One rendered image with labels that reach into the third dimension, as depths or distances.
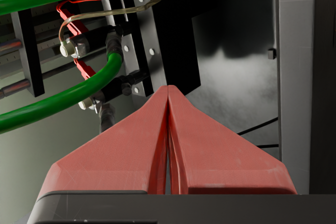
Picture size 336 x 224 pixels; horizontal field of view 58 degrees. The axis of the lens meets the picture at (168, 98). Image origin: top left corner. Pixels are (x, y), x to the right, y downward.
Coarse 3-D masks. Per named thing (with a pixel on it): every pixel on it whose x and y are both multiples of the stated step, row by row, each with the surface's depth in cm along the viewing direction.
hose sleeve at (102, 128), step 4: (104, 112) 38; (108, 112) 38; (112, 112) 39; (100, 116) 38; (104, 116) 37; (108, 116) 37; (112, 116) 38; (100, 120) 37; (104, 120) 36; (108, 120) 36; (112, 120) 36; (100, 124) 36; (104, 124) 35; (108, 124) 35; (112, 124) 36; (100, 128) 35; (104, 128) 34; (100, 132) 34
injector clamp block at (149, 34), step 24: (120, 0) 47; (144, 0) 43; (168, 0) 45; (192, 0) 48; (144, 24) 45; (168, 24) 46; (144, 48) 48; (168, 48) 46; (192, 48) 50; (168, 72) 47; (192, 72) 52; (144, 96) 54
